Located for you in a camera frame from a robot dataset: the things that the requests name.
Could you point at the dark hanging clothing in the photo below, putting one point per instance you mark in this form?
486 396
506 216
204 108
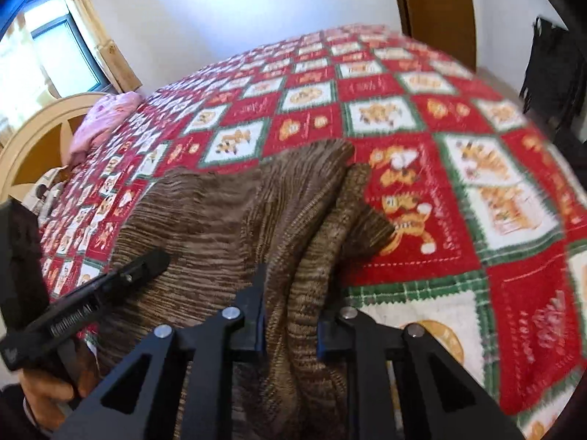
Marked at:
555 73

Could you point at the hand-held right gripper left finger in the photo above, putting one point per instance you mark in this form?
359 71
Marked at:
260 330

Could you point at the pink pillow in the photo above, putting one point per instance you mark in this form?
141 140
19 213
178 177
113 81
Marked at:
103 121

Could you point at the red printed blanket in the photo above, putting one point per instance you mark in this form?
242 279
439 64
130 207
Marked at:
440 183

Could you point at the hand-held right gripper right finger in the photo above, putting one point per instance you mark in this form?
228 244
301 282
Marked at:
323 340

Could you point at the brown knitted sweater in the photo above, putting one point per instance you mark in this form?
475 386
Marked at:
229 220

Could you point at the person's left hand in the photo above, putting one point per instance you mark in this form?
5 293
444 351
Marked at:
50 389

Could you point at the window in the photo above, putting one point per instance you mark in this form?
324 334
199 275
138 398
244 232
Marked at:
50 50

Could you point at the white dark printed pillow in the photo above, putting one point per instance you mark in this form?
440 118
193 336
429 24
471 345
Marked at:
46 192

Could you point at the beige wooden headboard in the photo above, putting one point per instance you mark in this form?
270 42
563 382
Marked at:
36 137

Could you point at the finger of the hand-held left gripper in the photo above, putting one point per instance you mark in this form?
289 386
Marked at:
142 268

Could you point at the brown wooden door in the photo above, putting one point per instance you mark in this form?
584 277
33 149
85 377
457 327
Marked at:
435 4

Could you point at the yellow curtain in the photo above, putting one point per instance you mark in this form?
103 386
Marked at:
103 41

